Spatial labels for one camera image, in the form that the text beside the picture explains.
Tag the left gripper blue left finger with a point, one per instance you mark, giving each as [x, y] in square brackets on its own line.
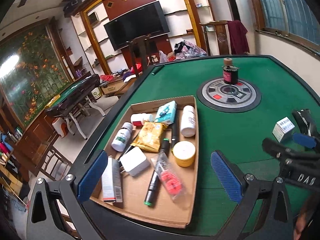
[96, 165]

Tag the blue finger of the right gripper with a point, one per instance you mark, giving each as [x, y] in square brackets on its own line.
[304, 140]

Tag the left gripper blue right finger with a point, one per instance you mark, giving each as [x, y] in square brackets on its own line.
[228, 176]

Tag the long white red box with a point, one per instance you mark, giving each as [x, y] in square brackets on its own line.
[111, 182]

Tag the white barcode carton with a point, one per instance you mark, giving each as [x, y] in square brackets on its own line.
[283, 129]

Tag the white power adapter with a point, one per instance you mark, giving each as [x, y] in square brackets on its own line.
[134, 162]

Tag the white bottle green label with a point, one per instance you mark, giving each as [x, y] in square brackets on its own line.
[122, 137]

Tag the red item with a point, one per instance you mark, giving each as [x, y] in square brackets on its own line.
[172, 183]

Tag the black marker green cap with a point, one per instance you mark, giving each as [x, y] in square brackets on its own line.
[155, 182]

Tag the shallow cardboard box tray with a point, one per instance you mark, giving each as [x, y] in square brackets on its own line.
[134, 189]

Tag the white pill bottle red label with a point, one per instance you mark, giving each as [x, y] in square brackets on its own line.
[188, 123]

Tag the black marker yellow cap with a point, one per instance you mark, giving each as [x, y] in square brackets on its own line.
[175, 134]

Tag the yellow snack packet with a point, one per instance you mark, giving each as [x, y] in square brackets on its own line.
[149, 137]

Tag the small white pill bottle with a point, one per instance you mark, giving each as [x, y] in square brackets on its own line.
[139, 119]

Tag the teal white tissue pack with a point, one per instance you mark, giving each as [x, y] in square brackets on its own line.
[166, 113]

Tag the black snack pouch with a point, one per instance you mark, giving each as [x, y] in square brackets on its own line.
[305, 122]

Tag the person's right hand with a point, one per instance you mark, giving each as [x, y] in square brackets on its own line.
[303, 228]

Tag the wooden slatted stool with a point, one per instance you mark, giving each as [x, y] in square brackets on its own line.
[53, 164]

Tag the round silver table control panel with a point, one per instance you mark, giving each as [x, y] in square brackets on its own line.
[220, 96]

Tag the low wooden side table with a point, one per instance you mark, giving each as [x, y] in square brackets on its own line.
[117, 87]

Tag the black ink bottle with cork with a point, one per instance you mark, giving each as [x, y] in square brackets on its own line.
[230, 72]

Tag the maroon garment on chair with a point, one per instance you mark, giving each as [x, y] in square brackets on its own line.
[238, 39]

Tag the wooden chair with carved back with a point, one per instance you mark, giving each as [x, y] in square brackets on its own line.
[220, 31]

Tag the pile of clothes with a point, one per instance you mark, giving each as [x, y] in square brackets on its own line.
[187, 50]

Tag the dark wooden chair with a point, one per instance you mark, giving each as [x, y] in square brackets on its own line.
[141, 51]

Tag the white standing air conditioner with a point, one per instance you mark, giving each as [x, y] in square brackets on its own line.
[240, 10]

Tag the black flat screen television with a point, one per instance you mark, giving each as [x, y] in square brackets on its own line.
[146, 20]

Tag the floral wall mural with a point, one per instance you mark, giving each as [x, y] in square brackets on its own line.
[31, 72]

